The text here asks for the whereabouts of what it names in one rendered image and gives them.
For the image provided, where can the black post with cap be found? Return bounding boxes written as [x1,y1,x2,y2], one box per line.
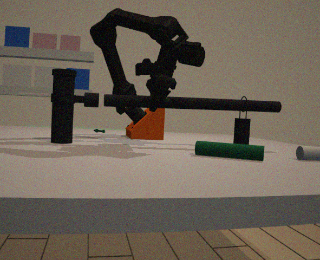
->
[51,68,76,144]

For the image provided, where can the grey cylinder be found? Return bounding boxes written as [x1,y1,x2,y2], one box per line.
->
[296,146,320,161]

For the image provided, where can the green cylinder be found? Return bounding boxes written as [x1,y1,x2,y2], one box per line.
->
[195,141,264,161]

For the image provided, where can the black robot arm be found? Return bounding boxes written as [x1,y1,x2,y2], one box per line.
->
[90,8,205,125]

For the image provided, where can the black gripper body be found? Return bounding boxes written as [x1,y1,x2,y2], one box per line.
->
[146,57,177,90]

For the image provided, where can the black metal rail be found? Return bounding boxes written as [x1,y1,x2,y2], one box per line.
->
[104,94,282,113]

